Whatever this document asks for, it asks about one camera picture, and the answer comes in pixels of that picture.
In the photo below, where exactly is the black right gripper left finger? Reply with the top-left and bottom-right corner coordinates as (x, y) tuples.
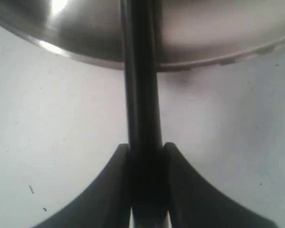
(37, 144), (130, 228)

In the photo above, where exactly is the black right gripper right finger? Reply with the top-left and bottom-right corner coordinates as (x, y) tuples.
(164, 142), (277, 228)

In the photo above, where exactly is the black handled knife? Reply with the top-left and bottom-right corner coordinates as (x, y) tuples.
(120, 0), (168, 228)

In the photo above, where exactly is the round stainless steel plate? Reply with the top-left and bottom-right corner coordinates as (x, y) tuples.
(0, 0), (285, 71)

